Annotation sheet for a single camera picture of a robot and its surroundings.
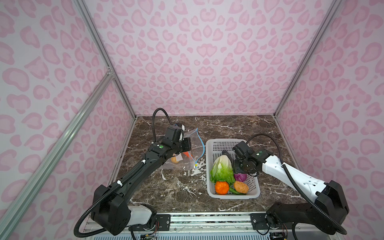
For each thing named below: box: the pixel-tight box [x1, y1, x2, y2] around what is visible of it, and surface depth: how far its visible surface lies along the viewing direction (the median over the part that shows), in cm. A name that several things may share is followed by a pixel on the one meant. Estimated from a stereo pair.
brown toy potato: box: [234, 181, 249, 194], surface depth 81 cm
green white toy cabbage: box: [210, 155, 235, 185], surface depth 84 cm
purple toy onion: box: [234, 172, 248, 182], surface depth 84 cm
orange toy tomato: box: [214, 181, 230, 195], surface depth 80 cm
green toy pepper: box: [228, 187, 247, 195], surface depth 82 cm
